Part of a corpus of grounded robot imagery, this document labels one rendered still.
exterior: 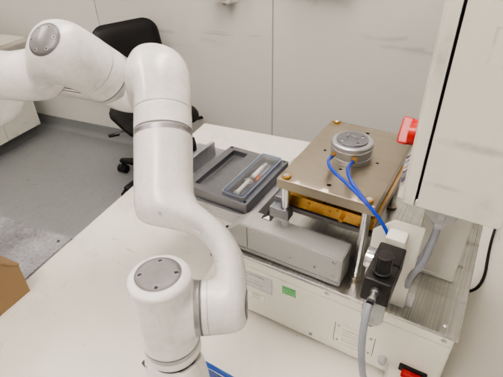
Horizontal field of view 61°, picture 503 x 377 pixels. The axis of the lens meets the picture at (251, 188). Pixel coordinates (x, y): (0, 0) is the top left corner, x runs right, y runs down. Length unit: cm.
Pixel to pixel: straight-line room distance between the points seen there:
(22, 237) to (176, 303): 85
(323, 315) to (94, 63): 62
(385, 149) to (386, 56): 150
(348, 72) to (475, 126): 186
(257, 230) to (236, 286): 25
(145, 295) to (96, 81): 40
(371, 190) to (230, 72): 199
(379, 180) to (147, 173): 40
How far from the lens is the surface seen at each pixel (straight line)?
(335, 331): 90
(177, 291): 55
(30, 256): 128
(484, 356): 104
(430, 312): 82
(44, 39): 77
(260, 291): 92
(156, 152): 62
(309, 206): 80
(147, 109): 65
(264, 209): 93
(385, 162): 83
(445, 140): 60
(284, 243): 80
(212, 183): 98
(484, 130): 59
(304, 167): 79
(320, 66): 244
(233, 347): 95
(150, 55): 70
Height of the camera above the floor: 153
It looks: 35 degrees down
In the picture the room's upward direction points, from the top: 1 degrees counter-clockwise
